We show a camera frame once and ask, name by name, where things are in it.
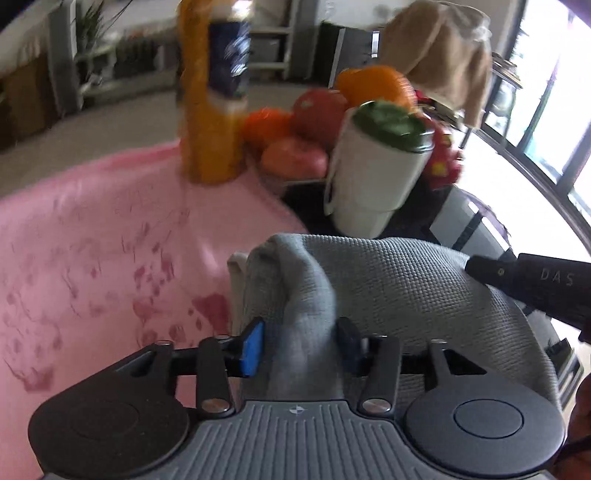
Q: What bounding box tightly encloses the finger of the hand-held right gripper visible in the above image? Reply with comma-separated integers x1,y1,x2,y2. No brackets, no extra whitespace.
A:
464,253,520,296

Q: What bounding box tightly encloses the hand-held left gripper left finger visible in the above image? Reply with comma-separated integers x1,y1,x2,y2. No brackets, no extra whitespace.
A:
110,318,266,420

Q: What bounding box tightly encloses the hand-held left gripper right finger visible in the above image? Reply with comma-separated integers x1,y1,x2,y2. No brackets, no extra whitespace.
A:
335,318,491,417

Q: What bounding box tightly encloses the light grey-blue knit garment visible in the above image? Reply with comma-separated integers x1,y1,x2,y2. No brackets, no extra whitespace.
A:
240,233,564,411

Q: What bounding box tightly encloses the person's right hand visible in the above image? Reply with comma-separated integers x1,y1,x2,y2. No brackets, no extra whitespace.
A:
564,369,591,462

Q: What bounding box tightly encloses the white box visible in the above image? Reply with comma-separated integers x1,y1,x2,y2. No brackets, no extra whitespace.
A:
427,185,515,259

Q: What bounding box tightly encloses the white cup with green lid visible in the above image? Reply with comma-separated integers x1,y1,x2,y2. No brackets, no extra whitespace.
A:
323,100,435,237

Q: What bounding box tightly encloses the large window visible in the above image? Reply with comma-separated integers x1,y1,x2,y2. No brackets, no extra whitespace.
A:
480,0,591,222

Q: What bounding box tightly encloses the red apple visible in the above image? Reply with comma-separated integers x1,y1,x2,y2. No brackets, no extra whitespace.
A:
259,137,329,179
291,89,350,149

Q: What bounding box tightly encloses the pink printed blanket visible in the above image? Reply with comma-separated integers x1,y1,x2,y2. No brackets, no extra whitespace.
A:
0,138,310,480

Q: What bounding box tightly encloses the orange juice bottle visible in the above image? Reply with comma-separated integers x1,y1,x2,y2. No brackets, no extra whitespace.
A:
177,0,254,186

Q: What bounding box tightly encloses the small orange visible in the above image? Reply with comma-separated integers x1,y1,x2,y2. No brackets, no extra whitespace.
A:
241,108,295,149

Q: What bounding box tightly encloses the large orange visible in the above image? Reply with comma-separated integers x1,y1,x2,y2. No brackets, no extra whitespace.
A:
335,65,415,114

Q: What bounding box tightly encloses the wooden cabinet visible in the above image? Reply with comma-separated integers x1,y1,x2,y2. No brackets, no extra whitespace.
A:
0,58,54,148

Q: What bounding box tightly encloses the potted green plant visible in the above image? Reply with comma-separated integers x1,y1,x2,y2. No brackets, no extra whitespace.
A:
76,0,116,49

